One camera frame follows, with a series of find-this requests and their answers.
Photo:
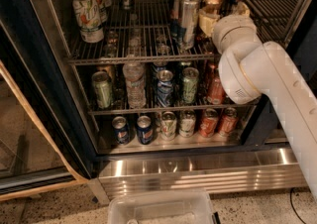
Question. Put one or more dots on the gold can behind green can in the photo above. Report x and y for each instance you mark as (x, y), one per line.
(110, 69)

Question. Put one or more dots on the wire shelf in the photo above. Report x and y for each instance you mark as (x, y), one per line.
(152, 22)
(200, 100)

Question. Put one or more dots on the blue pepsi can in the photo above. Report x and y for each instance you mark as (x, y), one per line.
(144, 129)
(121, 130)

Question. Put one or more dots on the green can shelf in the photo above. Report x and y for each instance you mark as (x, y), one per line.
(190, 76)
(102, 85)

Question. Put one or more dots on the steel fridge base grille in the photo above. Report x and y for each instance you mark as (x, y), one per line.
(216, 173)

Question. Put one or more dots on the green can middle shelf centre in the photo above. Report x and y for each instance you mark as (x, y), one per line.
(190, 76)

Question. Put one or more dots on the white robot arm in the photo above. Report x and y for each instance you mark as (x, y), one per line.
(249, 68)

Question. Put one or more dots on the middle wire shelf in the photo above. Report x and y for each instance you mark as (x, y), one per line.
(200, 100)

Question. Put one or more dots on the front white 7up tall can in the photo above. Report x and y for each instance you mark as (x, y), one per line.
(88, 19)

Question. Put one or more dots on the open glass fridge door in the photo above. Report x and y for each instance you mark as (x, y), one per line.
(45, 141)

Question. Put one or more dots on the left blue pepsi can bottom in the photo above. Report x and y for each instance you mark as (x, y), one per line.
(121, 130)

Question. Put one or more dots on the right white 7up can bottom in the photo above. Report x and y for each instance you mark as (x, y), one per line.
(187, 122)

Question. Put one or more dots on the left orange can bottom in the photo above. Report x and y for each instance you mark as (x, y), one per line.
(208, 122)

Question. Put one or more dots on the green can middle shelf left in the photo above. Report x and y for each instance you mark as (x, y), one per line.
(102, 85)

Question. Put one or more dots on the front slim silver energy can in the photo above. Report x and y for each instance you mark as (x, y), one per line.
(187, 23)

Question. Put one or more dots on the right orange can bottom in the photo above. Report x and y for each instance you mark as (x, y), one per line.
(228, 121)

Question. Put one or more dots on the right blue pepsi can bottom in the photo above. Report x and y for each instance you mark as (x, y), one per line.
(144, 129)

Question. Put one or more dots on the left white 7up can bottom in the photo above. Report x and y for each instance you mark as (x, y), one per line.
(168, 124)

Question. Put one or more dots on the orange soda can middle shelf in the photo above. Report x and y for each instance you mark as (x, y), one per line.
(216, 93)

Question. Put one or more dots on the clear plastic water bottle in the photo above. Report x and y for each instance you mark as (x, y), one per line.
(134, 73)

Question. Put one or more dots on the blue pepsi can middle shelf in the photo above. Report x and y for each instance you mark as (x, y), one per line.
(165, 88)

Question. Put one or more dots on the top wire shelf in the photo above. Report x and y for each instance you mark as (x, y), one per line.
(152, 22)

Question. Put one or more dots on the orange gold tall can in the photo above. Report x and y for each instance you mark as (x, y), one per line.
(212, 6)

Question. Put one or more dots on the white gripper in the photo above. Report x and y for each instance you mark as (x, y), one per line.
(227, 27)

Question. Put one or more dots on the clear plastic bin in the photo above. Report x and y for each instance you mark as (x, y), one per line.
(186, 206)

